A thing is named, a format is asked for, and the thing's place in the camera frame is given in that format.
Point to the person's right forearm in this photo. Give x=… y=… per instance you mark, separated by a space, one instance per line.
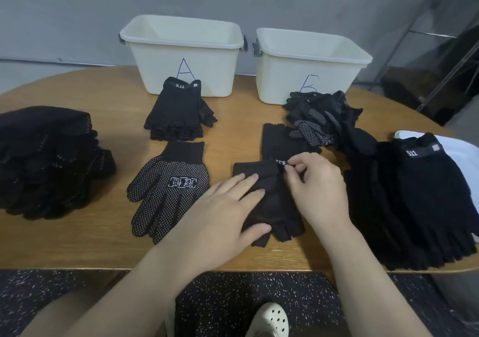
x=374 y=288

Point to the person's left hand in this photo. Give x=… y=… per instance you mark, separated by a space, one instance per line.
x=213 y=228

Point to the person's left forearm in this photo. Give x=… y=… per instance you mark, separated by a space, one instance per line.
x=120 y=303

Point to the stack of black gloves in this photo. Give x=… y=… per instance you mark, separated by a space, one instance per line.
x=11 y=198

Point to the white flat tray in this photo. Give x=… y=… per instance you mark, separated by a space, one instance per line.
x=460 y=149

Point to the pile of black gloves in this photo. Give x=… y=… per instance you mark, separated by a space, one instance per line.
x=322 y=116
x=26 y=207

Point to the person's left leg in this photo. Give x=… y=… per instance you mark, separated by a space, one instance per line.
x=45 y=314

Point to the grey wall pipe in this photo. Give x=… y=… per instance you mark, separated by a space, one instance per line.
x=60 y=62

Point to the metal rack frame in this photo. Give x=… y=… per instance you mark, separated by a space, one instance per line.
x=430 y=63

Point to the person's right white shoe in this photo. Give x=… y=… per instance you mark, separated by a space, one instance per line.
x=268 y=319

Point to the person's right hand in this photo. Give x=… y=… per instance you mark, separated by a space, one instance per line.
x=322 y=191

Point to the white plastic bin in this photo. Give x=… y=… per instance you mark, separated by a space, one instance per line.
x=146 y=63
x=277 y=78

